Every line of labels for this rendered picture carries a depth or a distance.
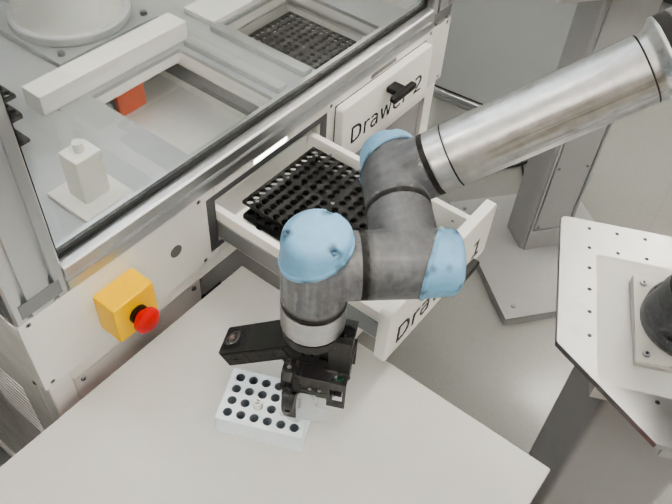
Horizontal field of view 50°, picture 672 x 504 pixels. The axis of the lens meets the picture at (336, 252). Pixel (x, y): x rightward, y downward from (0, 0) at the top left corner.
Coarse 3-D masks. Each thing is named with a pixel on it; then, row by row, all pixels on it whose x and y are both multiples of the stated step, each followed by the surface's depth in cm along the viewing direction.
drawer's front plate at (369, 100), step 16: (416, 48) 140; (432, 48) 142; (400, 64) 136; (416, 64) 140; (384, 80) 132; (400, 80) 137; (416, 80) 143; (352, 96) 128; (368, 96) 130; (384, 96) 135; (416, 96) 147; (336, 112) 127; (352, 112) 128; (368, 112) 133; (336, 128) 129; (368, 128) 136; (352, 144) 134
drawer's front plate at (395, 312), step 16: (480, 208) 110; (464, 224) 108; (480, 224) 109; (464, 240) 107; (480, 240) 114; (400, 304) 97; (416, 304) 103; (432, 304) 110; (384, 320) 97; (400, 320) 100; (416, 320) 107; (384, 336) 99; (384, 352) 102
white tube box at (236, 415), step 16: (240, 384) 102; (256, 384) 102; (272, 384) 103; (224, 400) 100; (240, 400) 101; (272, 400) 103; (224, 416) 99; (240, 416) 101; (256, 416) 100; (272, 416) 99; (224, 432) 101; (240, 432) 100; (256, 432) 99; (272, 432) 98; (288, 432) 98; (304, 432) 98; (288, 448) 100
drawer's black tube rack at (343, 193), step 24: (288, 168) 119; (312, 168) 119; (336, 168) 120; (288, 192) 115; (312, 192) 115; (336, 192) 120; (360, 192) 116; (264, 216) 112; (288, 216) 112; (360, 216) 116
